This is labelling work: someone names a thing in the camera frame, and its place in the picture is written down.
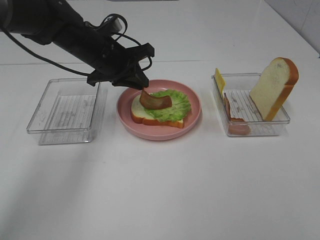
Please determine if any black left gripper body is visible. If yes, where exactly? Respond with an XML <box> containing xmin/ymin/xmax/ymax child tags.
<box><xmin>86</xmin><ymin>32</ymin><xmax>155</xmax><ymax>87</ymax></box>

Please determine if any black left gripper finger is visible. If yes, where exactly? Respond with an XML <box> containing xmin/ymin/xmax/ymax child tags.
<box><xmin>111</xmin><ymin>78</ymin><xmax>128</xmax><ymax>87</ymax></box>
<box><xmin>124</xmin><ymin>63</ymin><xmax>149</xmax><ymax>90</ymax></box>

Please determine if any dark bacon strip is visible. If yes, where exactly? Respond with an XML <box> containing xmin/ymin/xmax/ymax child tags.
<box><xmin>139</xmin><ymin>89</ymin><xmax>172</xmax><ymax>110</ymax></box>

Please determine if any bread slice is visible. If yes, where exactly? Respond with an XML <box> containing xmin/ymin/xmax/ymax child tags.
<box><xmin>130</xmin><ymin>95</ymin><xmax>185</xmax><ymax>129</ymax></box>
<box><xmin>249</xmin><ymin>57</ymin><xmax>299</xmax><ymax>122</ymax></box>

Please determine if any green lettuce leaf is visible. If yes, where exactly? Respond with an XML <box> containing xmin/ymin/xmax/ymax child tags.
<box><xmin>144</xmin><ymin>89</ymin><xmax>191</xmax><ymax>122</ymax></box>

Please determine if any yellow cheese slice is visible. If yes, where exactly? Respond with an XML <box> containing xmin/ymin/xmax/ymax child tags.
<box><xmin>214</xmin><ymin>68</ymin><xmax>226</xmax><ymax>98</ymax></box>

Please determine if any pink bacon strip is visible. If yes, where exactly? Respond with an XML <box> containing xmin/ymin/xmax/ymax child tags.
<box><xmin>224</xmin><ymin>93</ymin><xmax>251</xmax><ymax>136</ymax></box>

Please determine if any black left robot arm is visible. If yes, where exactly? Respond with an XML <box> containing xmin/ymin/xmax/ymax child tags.
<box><xmin>0</xmin><ymin>0</ymin><xmax>155</xmax><ymax>90</ymax></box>

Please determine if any pink round plate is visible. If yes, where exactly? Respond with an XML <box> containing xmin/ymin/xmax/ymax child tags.
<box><xmin>117</xmin><ymin>79</ymin><xmax>202</xmax><ymax>141</ymax></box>

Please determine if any left clear plastic tray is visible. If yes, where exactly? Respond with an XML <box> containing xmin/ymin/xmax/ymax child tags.
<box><xmin>26</xmin><ymin>78</ymin><xmax>108</xmax><ymax>145</ymax></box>

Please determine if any clear plastic tray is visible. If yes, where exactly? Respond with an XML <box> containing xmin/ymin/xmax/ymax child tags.
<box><xmin>26</xmin><ymin>78</ymin><xmax>108</xmax><ymax>145</ymax></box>
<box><xmin>211</xmin><ymin>73</ymin><xmax>290</xmax><ymax>137</ymax></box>

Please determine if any right clear plastic tray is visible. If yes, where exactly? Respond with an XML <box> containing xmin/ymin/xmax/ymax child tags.
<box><xmin>211</xmin><ymin>73</ymin><xmax>290</xmax><ymax>137</ymax></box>

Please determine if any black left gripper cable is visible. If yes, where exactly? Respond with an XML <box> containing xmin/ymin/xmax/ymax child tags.
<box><xmin>0</xmin><ymin>13</ymin><xmax>153</xmax><ymax>77</ymax></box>

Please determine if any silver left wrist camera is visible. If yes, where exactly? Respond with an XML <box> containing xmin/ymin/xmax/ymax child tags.
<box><xmin>109</xmin><ymin>17</ymin><xmax>123</xmax><ymax>33</ymax></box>

